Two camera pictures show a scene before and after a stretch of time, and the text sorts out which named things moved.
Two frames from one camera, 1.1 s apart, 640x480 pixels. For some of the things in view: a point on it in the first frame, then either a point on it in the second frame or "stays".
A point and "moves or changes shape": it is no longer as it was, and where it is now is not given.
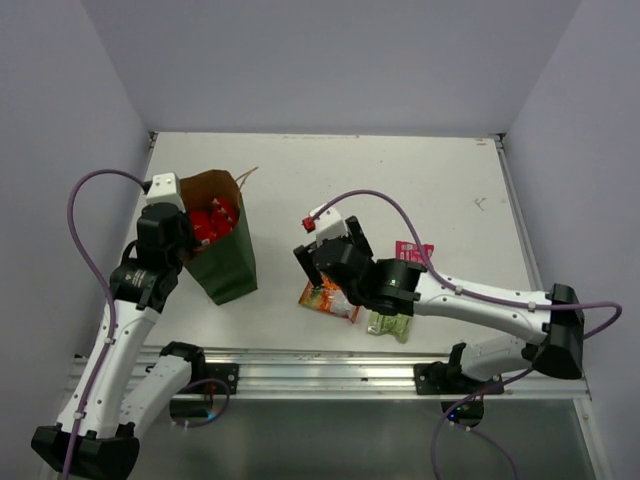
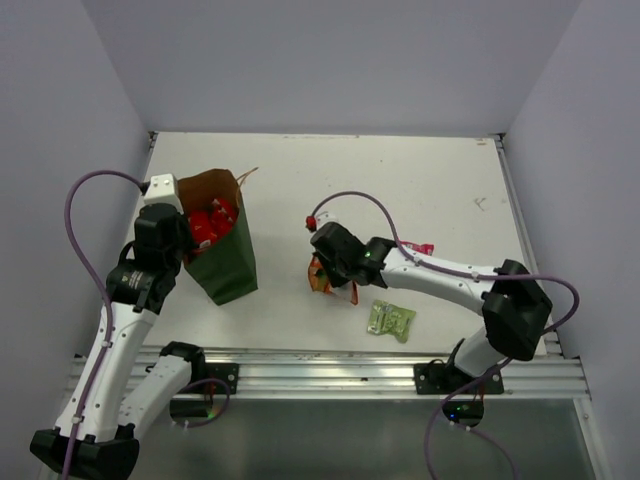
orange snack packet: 328,297 moves or changes shape
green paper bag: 222,259 stays
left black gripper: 191,240 stays
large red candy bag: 213,222 stays
